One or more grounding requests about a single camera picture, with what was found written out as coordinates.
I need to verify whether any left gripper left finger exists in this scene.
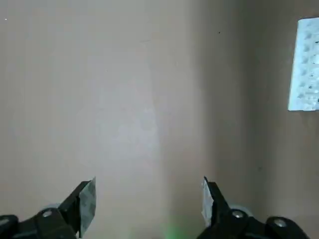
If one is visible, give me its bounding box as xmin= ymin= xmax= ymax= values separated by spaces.
xmin=0 ymin=176 xmax=97 ymax=239

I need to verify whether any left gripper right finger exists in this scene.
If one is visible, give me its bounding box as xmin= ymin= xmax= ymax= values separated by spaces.
xmin=200 ymin=176 xmax=314 ymax=239

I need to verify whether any white test tube rack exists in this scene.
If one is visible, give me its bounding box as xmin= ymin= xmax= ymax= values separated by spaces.
xmin=287 ymin=16 xmax=319 ymax=112

